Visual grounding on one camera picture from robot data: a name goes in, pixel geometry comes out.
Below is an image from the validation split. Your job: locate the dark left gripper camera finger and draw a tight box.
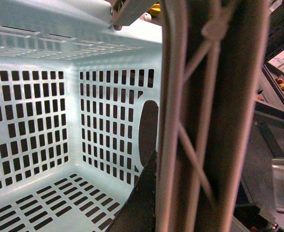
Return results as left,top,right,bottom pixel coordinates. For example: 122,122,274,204
107,150,157,232

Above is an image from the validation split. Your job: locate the light blue plastic basket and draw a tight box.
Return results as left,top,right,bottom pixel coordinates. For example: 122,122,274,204
0,0,270,232

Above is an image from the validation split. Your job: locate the yellow star fruit right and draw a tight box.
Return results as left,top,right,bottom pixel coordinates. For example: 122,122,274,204
148,3,161,17

